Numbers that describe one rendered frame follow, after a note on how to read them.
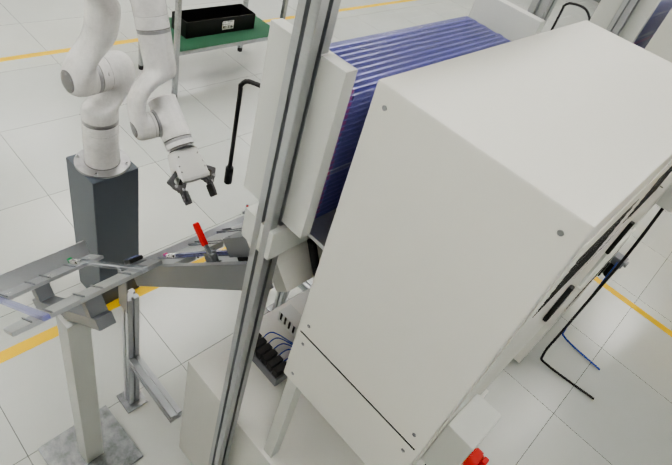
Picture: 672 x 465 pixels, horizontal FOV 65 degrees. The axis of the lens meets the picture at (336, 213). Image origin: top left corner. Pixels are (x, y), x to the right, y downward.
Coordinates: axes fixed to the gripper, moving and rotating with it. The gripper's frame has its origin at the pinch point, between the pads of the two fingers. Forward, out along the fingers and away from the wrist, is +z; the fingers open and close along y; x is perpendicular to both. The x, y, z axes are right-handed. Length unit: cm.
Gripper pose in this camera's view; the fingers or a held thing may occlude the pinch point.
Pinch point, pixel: (200, 197)
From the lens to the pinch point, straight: 165.4
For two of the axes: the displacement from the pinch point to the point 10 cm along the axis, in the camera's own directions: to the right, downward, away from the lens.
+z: 3.5, 9.3, 0.7
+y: -6.3, 2.9, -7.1
